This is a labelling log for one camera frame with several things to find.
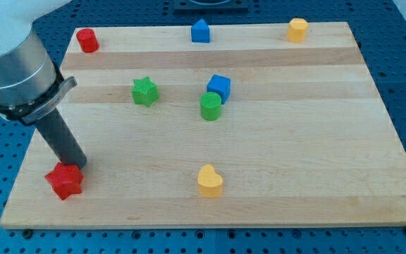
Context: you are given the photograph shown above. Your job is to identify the black silver tool flange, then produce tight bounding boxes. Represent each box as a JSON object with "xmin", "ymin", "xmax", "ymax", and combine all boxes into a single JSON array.
[{"xmin": 0, "ymin": 62, "xmax": 78, "ymax": 126}]

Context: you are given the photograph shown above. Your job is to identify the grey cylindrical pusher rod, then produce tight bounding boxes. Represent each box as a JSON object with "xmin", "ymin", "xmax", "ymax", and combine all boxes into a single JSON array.
[{"xmin": 35, "ymin": 109, "xmax": 87, "ymax": 169}]

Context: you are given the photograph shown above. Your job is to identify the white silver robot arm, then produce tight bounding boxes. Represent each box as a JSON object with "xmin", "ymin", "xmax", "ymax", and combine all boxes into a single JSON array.
[{"xmin": 0, "ymin": 0, "xmax": 87, "ymax": 169}]

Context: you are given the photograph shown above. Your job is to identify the red star block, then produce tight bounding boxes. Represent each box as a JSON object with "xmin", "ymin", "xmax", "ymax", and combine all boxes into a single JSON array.
[{"xmin": 44, "ymin": 162, "xmax": 84, "ymax": 200}]

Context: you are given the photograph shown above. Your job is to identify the green star block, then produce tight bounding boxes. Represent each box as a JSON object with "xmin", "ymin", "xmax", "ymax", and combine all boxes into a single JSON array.
[{"xmin": 131, "ymin": 76, "xmax": 159, "ymax": 107}]

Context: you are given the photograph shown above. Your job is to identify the red cylinder block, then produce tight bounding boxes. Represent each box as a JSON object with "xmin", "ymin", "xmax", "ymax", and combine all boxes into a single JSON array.
[{"xmin": 76, "ymin": 28, "xmax": 99, "ymax": 53}]

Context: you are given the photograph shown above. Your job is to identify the green cylinder block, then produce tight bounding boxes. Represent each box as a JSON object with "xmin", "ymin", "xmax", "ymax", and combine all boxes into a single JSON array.
[{"xmin": 199, "ymin": 92, "xmax": 222, "ymax": 121}]

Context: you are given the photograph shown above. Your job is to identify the yellow heart block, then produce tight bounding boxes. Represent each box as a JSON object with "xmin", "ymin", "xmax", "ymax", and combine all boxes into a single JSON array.
[{"xmin": 197, "ymin": 164, "xmax": 223, "ymax": 198}]

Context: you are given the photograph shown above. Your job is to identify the blue cube block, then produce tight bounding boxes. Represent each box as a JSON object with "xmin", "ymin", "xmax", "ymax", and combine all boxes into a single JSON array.
[{"xmin": 207, "ymin": 75, "xmax": 231, "ymax": 104}]

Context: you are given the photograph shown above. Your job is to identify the blue house-shaped block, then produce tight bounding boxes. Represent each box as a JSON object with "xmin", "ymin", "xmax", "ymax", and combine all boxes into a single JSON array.
[{"xmin": 191, "ymin": 19, "xmax": 211, "ymax": 43}]

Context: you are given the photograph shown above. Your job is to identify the wooden board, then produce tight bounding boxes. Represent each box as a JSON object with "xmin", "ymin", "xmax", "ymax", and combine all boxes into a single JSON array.
[{"xmin": 0, "ymin": 22, "xmax": 406, "ymax": 229}]

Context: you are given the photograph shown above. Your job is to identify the yellow hexagon block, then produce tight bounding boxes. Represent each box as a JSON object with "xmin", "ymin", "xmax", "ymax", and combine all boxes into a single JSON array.
[{"xmin": 286, "ymin": 18, "xmax": 309, "ymax": 43}]

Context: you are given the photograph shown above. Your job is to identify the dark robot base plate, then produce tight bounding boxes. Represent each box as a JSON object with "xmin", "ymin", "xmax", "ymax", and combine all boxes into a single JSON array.
[{"xmin": 172, "ymin": 0, "xmax": 249, "ymax": 13}]

